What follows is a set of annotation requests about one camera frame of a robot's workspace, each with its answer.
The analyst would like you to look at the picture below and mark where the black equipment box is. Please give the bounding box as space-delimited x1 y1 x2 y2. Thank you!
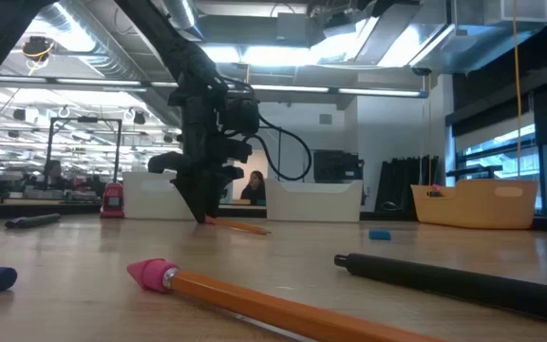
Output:
312 148 366 184

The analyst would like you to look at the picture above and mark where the linear ceiling light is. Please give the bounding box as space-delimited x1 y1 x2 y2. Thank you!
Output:
0 74 430 99

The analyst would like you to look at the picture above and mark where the black pen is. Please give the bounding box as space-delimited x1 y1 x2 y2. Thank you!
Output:
333 253 547 329

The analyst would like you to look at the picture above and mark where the black folded panel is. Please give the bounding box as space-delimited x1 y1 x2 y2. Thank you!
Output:
374 155 442 222

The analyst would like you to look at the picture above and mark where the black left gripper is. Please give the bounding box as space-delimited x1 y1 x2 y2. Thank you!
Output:
147 107 245 225

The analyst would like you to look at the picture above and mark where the person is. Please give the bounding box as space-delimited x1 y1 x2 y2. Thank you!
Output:
238 169 268 206
40 159 68 191

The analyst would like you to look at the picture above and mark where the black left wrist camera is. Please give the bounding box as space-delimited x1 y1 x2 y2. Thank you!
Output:
206 136 255 166

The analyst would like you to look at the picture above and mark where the rectangular silver air duct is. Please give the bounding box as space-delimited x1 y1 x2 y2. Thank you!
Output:
356 0 547 75

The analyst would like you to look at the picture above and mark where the thin tan hanging cord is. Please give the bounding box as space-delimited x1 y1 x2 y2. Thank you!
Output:
425 74 433 187

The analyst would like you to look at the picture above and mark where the ceiling cable reel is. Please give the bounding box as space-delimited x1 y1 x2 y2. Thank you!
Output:
20 35 56 77

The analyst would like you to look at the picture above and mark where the black left camera cable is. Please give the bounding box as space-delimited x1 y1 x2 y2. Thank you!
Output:
225 75 313 182

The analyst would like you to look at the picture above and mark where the yellow hanging cable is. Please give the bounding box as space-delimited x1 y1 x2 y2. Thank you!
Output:
512 0 524 178

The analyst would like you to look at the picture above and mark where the black metal gantry frame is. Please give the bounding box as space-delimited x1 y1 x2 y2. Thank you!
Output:
254 123 283 181
44 116 123 185

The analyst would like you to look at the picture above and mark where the wooden background desk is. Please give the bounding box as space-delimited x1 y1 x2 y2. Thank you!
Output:
0 197 104 220

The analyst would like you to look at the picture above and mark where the red rectangular case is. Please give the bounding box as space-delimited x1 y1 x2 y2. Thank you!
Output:
100 181 126 219

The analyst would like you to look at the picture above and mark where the yellow plastic bin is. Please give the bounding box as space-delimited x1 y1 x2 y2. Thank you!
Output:
409 178 539 231

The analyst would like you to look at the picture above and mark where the wide white plastic bin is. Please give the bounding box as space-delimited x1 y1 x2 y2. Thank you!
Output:
264 177 365 223

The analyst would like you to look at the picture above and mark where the narrow white plastic bin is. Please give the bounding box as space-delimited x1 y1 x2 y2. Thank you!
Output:
122 171 197 221

